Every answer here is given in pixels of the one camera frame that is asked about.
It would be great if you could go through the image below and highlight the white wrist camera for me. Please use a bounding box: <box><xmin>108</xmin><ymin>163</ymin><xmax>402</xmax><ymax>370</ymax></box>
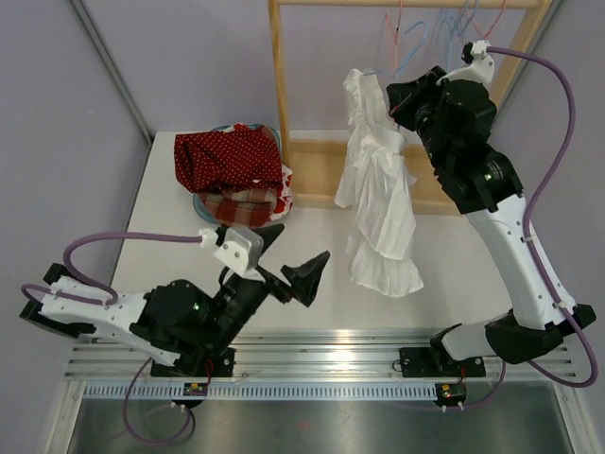
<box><xmin>437</xmin><ymin>40</ymin><xmax>495</xmax><ymax>86</ymax></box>
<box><xmin>199</xmin><ymin>227</ymin><xmax>264</xmax><ymax>281</ymax></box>

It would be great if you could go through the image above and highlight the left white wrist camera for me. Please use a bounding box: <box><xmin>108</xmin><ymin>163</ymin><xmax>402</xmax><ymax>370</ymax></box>
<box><xmin>199</xmin><ymin>227</ymin><xmax>264</xmax><ymax>281</ymax></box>

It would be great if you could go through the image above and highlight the teal plastic basin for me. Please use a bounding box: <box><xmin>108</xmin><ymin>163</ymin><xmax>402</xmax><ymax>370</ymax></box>
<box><xmin>193</xmin><ymin>125</ymin><xmax>283</xmax><ymax>224</ymax></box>

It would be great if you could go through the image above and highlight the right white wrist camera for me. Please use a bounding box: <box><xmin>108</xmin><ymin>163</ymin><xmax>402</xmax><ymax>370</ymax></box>
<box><xmin>437</xmin><ymin>40</ymin><xmax>495</xmax><ymax>86</ymax></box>

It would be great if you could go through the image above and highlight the light blue hanger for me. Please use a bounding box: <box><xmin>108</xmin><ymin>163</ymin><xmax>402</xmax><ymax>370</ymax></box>
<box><xmin>362</xmin><ymin>21</ymin><xmax>428</xmax><ymax>80</ymax></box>
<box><xmin>450</xmin><ymin>0</ymin><xmax>480</xmax><ymax>39</ymax></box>
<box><xmin>440</xmin><ymin>1</ymin><xmax>468</xmax><ymax>70</ymax></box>

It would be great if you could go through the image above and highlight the white ruffled garment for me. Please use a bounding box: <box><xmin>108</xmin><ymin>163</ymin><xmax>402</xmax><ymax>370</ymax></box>
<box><xmin>335</xmin><ymin>69</ymin><xmax>424</xmax><ymax>298</ymax></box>

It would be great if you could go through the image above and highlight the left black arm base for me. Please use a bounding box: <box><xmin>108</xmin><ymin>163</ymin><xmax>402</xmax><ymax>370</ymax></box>
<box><xmin>150</xmin><ymin>348</ymin><xmax>236</xmax><ymax>378</ymax></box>

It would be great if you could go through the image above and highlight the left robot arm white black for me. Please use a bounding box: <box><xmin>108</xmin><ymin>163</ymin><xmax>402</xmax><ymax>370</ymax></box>
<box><xmin>20</xmin><ymin>223</ymin><xmax>330</xmax><ymax>377</ymax></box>

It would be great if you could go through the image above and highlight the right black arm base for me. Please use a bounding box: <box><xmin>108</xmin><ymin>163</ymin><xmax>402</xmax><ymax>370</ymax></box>
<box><xmin>399</xmin><ymin>347</ymin><xmax>487</xmax><ymax>378</ymax></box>

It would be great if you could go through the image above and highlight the white slotted cable duct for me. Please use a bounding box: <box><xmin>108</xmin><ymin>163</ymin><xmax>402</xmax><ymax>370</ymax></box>
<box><xmin>83</xmin><ymin>381</ymin><xmax>437</xmax><ymax>401</ymax></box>

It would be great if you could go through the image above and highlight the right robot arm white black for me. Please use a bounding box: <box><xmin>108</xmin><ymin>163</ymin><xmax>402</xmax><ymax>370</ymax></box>
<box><xmin>387</xmin><ymin>66</ymin><xmax>596</xmax><ymax>375</ymax></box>

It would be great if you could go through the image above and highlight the red plaid garment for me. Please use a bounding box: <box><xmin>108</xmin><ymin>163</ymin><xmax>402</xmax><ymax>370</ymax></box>
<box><xmin>197</xmin><ymin>188</ymin><xmax>278</xmax><ymax>228</ymax></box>

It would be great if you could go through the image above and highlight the wooden clothes rack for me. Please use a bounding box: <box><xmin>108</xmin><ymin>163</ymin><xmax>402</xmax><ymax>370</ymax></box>
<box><xmin>268</xmin><ymin>1</ymin><xmax>556</xmax><ymax>216</ymax></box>

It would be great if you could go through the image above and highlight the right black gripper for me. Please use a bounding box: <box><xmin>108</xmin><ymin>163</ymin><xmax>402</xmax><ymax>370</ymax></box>
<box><xmin>389</xmin><ymin>67</ymin><xmax>453</xmax><ymax>170</ymax></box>

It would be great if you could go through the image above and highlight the aluminium mounting rail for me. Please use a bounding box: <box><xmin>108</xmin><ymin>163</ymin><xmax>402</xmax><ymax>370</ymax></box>
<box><xmin>63</xmin><ymin>326</ymin><xmax>580</xmax><ymax>382</ymax></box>

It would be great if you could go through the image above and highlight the dark red dotted garment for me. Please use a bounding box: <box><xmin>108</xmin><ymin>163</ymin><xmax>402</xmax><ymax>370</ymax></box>
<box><xmin>174</xmin><ymin>124</ymin><xmax>282</xmax><ymax>193</ymax></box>

